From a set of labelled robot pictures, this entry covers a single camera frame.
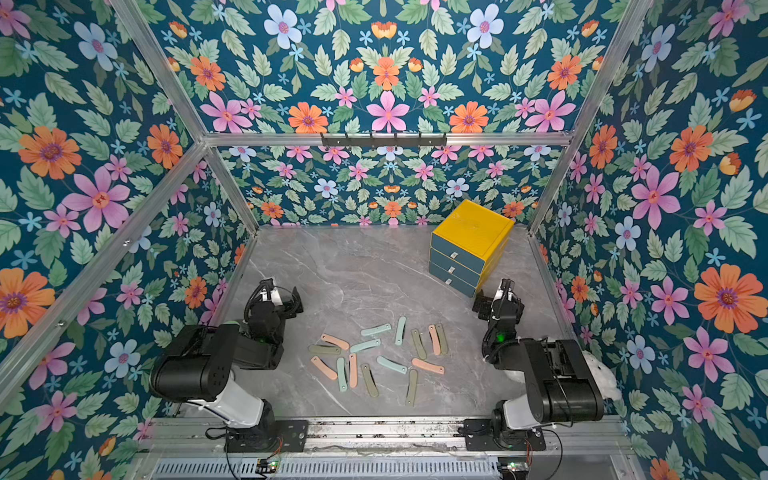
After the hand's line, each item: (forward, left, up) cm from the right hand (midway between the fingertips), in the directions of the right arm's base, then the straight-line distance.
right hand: (505, 292), depth 91 cm
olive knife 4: (-12, +20, -8) cm, 24 cm away
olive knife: (-16, +55, -9) cm, 58 cm away
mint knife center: (-15, +43, -7) cm, 46 cm away
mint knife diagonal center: (-20, +34, -8) cm, 41 cm away
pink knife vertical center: (-19, +46, -7) cm, 50 cm away
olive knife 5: (-27, +28, -9) cm, 40 cm away
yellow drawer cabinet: (+7, +13, +14) cm, 20 cm away
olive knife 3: (-16, +26, -8) cm, 31 cm away
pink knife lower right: (-21, +24, -7) cm, 33 cm away
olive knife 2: (-25, +40, -8) cm, 48 cm away
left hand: (-1, +70, +2) cm, 70 cm away
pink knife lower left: (-22, +54, -7) cm, 59 cm away
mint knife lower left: (-24, +49, -8) cm, 55 cm away
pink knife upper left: (-14, +52, -8) cm, 55 cm away
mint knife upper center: (-10, +40, -7) cm, 42 cm away
